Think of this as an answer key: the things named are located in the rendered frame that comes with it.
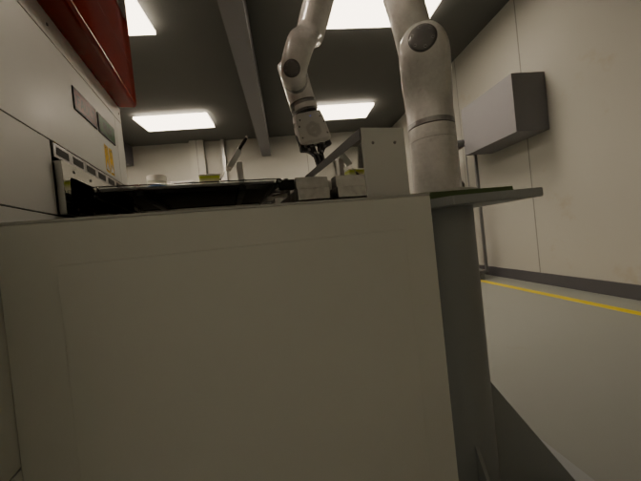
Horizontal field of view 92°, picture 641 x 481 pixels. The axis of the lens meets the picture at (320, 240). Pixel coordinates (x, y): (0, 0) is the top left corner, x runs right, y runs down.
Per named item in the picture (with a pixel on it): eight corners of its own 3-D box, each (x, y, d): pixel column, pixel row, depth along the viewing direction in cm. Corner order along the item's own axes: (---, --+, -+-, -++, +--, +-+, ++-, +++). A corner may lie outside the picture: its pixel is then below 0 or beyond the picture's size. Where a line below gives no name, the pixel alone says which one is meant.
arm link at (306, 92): (314, 93, 92) (316, 103, 101) (300, 48, 91) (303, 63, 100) (287, 102, 92) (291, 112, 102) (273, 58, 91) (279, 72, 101)
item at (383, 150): (368, 200, 59) (361, 126, 58) (300, 222, 111) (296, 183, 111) (411, 198, 61) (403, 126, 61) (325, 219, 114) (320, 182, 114)
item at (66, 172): (55, 214, 53) (50, 158, 53) (131, 228, 95) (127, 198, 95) (68, 214, 54) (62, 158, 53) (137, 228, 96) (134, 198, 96)
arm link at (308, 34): (333, -31, 82) (303, 86, 85) (334, 9, 98) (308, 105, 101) (300, -38, 82) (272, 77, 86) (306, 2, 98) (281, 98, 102)
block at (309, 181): (297, 189, 74) (295, 177, 74) (293, 191, 77) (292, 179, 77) (328, 187, 76) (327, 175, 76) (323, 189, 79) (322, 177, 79)
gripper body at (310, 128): (291, 108, 92) (302, 145, 93) (322, 102, 95) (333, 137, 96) (286, 118, 99) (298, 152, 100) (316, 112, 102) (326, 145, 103)
